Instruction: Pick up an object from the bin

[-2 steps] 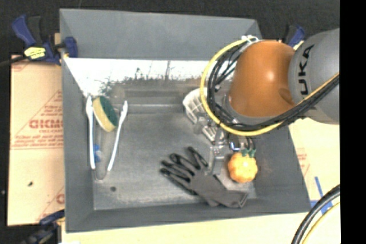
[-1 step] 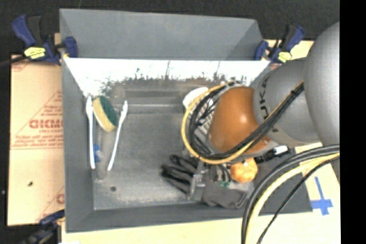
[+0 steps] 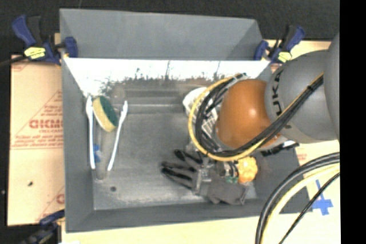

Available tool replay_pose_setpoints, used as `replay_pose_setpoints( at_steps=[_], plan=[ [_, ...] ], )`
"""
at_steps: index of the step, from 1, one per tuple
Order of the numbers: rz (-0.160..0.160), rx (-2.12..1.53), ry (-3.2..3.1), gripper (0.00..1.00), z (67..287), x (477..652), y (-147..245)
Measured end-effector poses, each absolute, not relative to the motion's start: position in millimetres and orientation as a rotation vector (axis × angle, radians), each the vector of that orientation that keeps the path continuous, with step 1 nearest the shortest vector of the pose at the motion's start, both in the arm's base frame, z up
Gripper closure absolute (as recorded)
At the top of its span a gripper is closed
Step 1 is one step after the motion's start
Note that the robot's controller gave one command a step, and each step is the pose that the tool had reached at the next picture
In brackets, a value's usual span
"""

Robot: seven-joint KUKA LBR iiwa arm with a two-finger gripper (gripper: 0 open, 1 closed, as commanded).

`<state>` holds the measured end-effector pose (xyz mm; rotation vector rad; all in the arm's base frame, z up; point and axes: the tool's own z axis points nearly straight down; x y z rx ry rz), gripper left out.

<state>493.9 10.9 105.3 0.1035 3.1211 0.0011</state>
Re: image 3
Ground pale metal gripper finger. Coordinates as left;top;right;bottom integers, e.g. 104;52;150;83
196;168;213;195

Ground black and grey work glove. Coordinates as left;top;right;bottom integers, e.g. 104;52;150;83
160;149;250;206

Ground orange bumpy toy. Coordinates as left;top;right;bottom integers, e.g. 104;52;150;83
237;156;258;185

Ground grey metal bin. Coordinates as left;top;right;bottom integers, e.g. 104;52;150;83
59;8;311;232

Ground white plastic fork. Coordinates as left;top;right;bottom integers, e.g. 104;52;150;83
106;100;129;172

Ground clear glass with blue mark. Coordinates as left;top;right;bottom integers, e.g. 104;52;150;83
93;127;112;181

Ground green and yellow round sponge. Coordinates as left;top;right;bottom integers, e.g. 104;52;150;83
91;95;120;133

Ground white plastic spoon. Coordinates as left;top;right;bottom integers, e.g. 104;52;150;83
85;95;97;170

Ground brown cardboard board red print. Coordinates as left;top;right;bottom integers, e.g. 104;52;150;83
6;54;66;227

